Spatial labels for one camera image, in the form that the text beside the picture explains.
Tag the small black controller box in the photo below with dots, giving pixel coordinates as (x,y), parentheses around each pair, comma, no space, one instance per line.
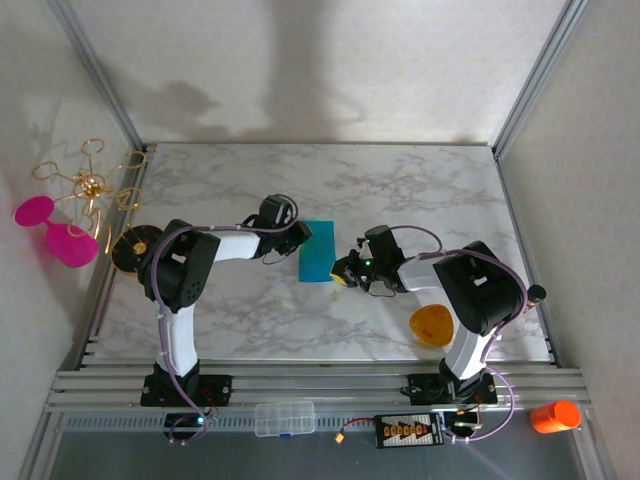
(182,421)
(462,422)

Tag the aluminium table frame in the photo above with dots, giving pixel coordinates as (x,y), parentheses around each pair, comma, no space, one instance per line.
(320,385)

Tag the orange cylindrical container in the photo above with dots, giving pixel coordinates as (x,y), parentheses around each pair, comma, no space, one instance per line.
(555,417)

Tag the orange translucent bowl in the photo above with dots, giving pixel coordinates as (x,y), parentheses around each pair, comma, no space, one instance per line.
(430,325)

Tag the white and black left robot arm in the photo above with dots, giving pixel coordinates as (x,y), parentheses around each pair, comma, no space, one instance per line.
(235,247)

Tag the black charging board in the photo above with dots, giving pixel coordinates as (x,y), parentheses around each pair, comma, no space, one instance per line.
(407,431)

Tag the aluminium corner post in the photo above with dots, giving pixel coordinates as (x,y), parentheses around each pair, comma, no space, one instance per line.
(540,75)
(95,75)

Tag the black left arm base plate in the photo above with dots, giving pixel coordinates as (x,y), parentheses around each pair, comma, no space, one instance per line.
(220,387)

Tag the pink plastic goblet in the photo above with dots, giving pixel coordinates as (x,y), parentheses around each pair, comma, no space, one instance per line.
(70,247)

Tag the clear plastic organizer box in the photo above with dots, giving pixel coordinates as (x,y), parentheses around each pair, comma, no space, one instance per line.
(284,419)

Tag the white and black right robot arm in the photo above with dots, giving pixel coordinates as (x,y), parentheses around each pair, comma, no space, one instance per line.
(415,272)

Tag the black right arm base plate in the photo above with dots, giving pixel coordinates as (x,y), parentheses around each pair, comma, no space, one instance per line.
(425,387)

